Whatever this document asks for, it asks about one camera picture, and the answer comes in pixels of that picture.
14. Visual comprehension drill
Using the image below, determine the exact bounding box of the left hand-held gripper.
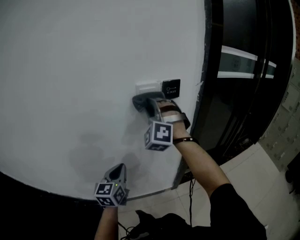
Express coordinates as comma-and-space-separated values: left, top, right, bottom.
94, 163, 130, 207

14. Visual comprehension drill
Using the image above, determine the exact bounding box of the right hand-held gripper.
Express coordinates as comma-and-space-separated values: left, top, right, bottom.
144, 98, 190, 152

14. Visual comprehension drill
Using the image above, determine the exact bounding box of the white wall light switch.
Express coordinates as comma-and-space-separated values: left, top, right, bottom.
135, 80, 163, 96

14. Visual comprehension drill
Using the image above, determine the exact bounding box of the black exit button panel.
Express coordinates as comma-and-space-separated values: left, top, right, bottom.
161, 79, 181, 98

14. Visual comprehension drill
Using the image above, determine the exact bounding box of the person's right forearm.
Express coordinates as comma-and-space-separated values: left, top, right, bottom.
172, 138, 232, 200

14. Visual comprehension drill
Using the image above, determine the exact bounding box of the person's left forearm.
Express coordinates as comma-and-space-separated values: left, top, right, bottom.
93, 206, 119, 240

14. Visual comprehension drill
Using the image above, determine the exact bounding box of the striped glass door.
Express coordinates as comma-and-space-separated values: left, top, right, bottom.
194, 0, 261, 150
225, 0, 282, 160

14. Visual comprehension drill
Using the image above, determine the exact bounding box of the person's right hand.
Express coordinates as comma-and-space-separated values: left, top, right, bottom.
159, 101, 190, 141

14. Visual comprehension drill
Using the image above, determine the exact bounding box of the person's black clothing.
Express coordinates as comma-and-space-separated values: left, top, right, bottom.
126, 184, 268, 240

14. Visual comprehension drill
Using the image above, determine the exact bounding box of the grey metal locker cabinet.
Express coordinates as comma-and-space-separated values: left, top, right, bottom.
259, 57, 300, 172

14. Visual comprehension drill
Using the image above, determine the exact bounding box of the black wheeled cart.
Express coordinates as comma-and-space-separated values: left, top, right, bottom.
285, 152, 300, 195

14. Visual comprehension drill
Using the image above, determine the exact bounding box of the dark wrist bracelet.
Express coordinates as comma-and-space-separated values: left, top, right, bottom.
172, 137, 200, 144

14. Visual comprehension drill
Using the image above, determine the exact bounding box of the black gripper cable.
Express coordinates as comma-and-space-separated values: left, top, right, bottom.
188, 179, 196, 227
117, 221, 136, 237

